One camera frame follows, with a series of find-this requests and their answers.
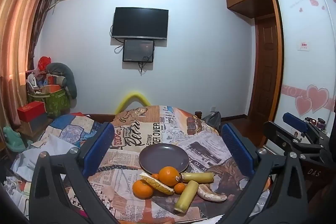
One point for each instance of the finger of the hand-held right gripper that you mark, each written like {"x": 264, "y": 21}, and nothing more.
{"x": 275, "y": 132}
{"x": 294, "y": 120}

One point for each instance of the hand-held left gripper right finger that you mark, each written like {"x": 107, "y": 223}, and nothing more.
{"x": 237, "y": 150}

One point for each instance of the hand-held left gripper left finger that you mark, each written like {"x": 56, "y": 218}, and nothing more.
{"x": 98, "y": 150}

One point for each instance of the medium orange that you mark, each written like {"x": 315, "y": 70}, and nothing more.
{"x": 143, "y": 188}

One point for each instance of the small mandarin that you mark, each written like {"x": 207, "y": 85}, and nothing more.
{"x": 155, "y": 176}
{"x": 179, "y": 188}

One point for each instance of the purple plate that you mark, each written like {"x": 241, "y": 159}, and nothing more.
{"x": 162, "y": 158}

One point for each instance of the pink pomelo segment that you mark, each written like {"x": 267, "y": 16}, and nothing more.
{"x": 157, "y": 184}

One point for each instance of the large orange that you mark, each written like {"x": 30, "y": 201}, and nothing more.
{"x": 169, "y": 176}

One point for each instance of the dark red jar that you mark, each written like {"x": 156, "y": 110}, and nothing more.
{"x": 320, "y": 123}

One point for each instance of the blue patchwork blanket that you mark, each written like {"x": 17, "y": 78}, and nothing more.
{"x": 71, "y": 127}

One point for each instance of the grey backpack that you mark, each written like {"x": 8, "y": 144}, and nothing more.
{"x": 214, "y": 119}

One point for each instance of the orange garment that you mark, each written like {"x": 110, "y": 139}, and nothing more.
{"x": 267, "y": 183}

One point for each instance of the brown wooden door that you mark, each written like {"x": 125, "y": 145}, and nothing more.
{"x": 265, "y": 69}

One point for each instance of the newspaper print tablecloth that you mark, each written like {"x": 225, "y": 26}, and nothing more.
{"x": 157, "y": 132}

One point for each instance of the green storage box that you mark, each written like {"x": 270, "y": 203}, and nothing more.
{"x": 57, "y": 103}

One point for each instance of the yellow foam tube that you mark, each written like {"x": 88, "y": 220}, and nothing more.
{"x": 131, "y": 95}

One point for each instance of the white cloth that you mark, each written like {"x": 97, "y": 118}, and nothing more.
{"x": 34, "y": 158}

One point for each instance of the wooden nightstand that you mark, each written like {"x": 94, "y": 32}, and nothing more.
{"x": 29, "y": 134}

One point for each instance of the white red sticker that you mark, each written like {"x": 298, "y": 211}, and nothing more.
{"x": 304, "y": 45}

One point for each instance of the grey plush pillow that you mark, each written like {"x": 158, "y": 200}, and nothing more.
{"x": 69, "y": 79}

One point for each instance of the orange box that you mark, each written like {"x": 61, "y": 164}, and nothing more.
{"x": 51, "y": 88}

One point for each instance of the red box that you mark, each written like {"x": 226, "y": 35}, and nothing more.
{"x": 31, "y": 109}

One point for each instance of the green plush toy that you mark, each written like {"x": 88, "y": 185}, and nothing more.
{"x": 13, "y": 138}

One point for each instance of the white small fan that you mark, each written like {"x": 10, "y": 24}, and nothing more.
{"x": 32, "y": 82}

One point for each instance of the red plastic bag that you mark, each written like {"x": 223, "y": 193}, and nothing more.
{"x": 44, "y": 62}

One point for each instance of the small black monitor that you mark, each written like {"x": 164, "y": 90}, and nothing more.
{"x": 138, "y": 50}

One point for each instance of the pink brown curtain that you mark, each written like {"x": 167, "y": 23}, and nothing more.
{"x": 18, "y": 29}

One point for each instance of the wooden bed frame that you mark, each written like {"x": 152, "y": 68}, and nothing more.
{"x": 105, "y": 117}

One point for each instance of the black wall television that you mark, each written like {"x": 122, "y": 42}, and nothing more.
{"x": 140, "y": 22}

